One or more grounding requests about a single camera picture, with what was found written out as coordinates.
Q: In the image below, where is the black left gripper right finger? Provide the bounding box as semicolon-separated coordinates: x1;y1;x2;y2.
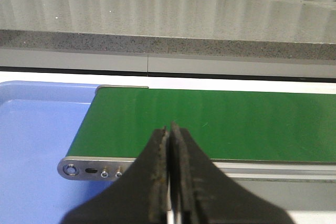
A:
170;122;293;223

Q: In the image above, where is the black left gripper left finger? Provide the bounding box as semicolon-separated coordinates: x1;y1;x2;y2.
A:
61;129;168;223

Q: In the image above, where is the green conveyor belt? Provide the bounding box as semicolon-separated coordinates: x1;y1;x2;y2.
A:
65;88;336;163

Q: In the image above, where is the blue plastic tray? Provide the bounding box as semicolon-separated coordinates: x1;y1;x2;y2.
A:
1;81;110;223

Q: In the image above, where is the grey stone counter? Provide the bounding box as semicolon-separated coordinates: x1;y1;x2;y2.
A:
1;0;335;61

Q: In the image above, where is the aluminium conveyor frame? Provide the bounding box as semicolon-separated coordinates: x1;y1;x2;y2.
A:
57;84;336;183

